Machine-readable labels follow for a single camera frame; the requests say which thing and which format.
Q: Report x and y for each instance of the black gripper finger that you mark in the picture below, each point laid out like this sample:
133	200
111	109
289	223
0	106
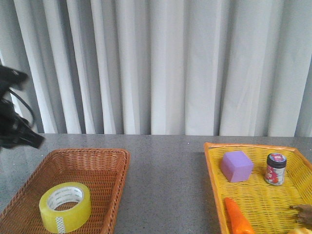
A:
25	136

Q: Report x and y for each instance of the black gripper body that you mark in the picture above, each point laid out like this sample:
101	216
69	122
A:
12	128

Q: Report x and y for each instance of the yellow packing tape roll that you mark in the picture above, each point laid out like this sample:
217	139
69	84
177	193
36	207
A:
65	207

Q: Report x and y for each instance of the brown wicker basket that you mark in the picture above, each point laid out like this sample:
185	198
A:
103	171

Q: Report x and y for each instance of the white pleated curtain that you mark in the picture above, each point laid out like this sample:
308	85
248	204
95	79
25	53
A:
163	67

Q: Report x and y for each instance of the purple foam cube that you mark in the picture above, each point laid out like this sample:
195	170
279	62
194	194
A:
236	166

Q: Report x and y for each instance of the orange toy carrot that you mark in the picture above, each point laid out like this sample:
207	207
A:
239	223

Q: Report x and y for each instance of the small black-lidded jar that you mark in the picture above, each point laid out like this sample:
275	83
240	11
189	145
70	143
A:
275	170

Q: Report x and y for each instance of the yellow plastic basket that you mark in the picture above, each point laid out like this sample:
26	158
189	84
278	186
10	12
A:
267	207

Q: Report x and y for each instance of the brown dried root piece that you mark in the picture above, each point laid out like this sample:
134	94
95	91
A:
304	213

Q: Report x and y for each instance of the yellow toy bread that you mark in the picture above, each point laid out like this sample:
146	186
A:
300	230

